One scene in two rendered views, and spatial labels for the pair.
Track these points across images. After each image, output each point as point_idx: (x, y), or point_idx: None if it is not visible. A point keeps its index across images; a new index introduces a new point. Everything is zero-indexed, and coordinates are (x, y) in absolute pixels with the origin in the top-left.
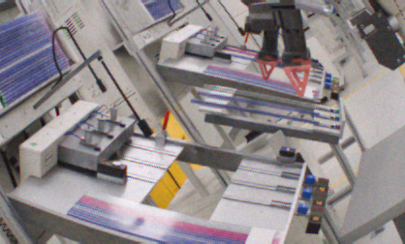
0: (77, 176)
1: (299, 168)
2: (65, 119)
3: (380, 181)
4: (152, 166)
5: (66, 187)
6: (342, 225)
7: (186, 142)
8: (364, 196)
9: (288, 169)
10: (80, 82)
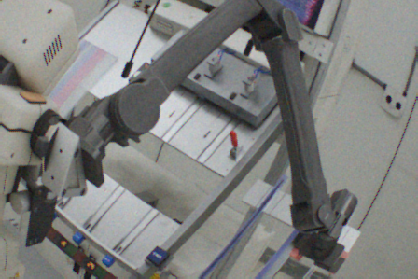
0: (150, 54)
1: (139, 267)
2: (235, 36)
3: (27, 269)
4: (170, 127)
5: (130, 44)
6: (20, 233)
7: (226, 176)
8: (31, 259)
9: (139, 255)
10: (319, 56)
